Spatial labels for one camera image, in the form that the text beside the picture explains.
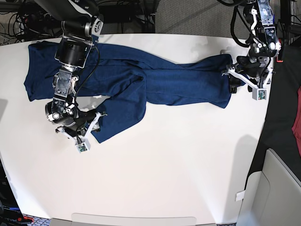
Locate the red black clamp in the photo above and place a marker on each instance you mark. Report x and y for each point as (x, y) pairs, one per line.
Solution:
(280, 57)

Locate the blue long-sleeve shirt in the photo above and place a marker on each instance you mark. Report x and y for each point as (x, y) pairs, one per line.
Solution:
(131, 78)

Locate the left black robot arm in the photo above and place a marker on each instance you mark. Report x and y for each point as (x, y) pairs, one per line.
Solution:
(258, 18)

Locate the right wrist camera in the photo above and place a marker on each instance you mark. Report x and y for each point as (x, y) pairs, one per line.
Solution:
(83, 146)

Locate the dark grey cloth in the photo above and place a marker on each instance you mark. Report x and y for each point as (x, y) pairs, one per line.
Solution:
(281, 113)

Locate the red cloth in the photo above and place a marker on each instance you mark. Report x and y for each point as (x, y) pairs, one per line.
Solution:
(296, 129)

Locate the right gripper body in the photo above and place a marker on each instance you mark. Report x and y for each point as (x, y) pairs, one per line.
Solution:
(79, 128)

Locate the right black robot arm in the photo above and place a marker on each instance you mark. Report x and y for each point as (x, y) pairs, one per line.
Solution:
(80, 22)

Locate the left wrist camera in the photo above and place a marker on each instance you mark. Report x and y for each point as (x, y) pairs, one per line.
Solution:
(259, 94)

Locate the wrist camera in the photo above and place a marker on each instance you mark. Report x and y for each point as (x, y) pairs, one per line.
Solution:
(83, 146)
(259, 94)

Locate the grey plastic bin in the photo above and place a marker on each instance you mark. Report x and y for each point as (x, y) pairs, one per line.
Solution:
(272, 196)

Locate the black aluminium frame post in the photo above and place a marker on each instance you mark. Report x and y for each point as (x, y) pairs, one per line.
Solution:
(149, 9)

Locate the small red clamp bottom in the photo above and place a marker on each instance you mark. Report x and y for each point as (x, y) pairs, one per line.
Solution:
(25, 220)

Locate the black box with label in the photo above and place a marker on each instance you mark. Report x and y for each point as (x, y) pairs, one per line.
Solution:
(8, 217)

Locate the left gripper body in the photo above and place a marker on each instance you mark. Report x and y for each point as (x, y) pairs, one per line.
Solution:
(254, 72)

